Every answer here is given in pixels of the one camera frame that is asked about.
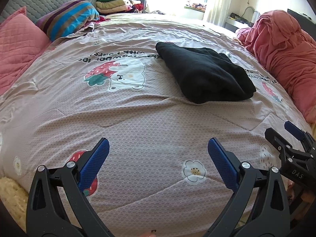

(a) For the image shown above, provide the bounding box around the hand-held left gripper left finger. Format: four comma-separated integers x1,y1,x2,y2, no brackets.
25,137,114,237

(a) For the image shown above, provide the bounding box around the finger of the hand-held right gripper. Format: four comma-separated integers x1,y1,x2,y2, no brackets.
284,121,313,145
265,128,288,154

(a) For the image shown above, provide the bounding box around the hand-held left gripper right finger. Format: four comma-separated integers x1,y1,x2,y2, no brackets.
208,138,290,237

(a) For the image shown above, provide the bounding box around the black sweater with orange cuffs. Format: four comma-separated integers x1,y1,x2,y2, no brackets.
155,41,257,104

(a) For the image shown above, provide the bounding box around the stack of folded clothes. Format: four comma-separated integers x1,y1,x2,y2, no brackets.
95,0,149,14

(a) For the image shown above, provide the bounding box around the person's right hand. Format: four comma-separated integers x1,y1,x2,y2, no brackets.
287,181,316,204

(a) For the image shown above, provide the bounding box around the printed strawberry bear blanket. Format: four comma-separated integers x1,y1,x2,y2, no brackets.
0,13,314,232

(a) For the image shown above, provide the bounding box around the pink crumpled blanket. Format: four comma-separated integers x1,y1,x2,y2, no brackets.
236,10,316,124

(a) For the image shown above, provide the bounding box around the cream fluffy fabric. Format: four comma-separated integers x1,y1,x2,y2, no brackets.
0,176,29,228

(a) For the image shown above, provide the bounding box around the dark monitor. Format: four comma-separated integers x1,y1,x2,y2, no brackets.
287,8,314,23

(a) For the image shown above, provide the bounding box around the white desk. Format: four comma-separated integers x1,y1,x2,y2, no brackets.
225,12,256,32

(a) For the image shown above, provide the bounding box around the pink quilted pillow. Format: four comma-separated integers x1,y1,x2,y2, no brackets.
0,6,51,95

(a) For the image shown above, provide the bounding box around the striped blue purple pillow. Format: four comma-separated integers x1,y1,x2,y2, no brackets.
36,0,100,42

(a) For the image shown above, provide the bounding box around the white curtain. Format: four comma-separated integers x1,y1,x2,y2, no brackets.
204,0,231,27

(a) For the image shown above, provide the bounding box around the grey curved cable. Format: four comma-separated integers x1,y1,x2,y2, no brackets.
244,6,260,18

